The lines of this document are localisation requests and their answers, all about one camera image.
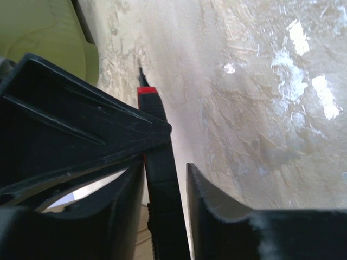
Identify green plastic fruit bin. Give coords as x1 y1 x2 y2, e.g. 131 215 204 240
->
1 1 99 85

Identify red black utility knife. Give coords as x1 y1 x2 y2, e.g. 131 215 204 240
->
136 59 192 260

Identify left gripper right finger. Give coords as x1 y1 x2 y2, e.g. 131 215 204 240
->
187 163 346 259

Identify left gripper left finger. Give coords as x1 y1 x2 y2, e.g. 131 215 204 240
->
1 162 143 259

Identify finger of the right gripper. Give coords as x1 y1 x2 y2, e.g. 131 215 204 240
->
1 53 172 197

